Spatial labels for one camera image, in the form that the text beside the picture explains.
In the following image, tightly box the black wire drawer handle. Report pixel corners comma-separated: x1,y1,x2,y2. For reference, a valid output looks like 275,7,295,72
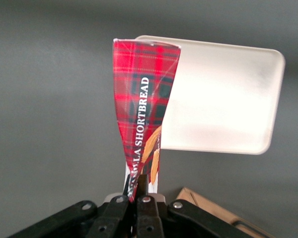
231,218,271,238

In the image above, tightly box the white rectangular plastic tray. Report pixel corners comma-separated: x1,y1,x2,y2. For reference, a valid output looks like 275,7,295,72
134,35,286,156

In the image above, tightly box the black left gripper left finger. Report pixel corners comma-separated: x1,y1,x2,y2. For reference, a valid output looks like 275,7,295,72
85,183,130,238

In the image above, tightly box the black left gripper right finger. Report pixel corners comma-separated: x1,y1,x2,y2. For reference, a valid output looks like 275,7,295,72
136,174,164,238

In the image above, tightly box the wooden two-drawer cabinet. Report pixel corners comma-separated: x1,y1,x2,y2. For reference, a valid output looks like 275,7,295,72
175,187,276,238

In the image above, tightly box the red tartan shortbread cookie box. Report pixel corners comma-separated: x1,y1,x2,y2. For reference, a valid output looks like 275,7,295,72
113,38,182,203

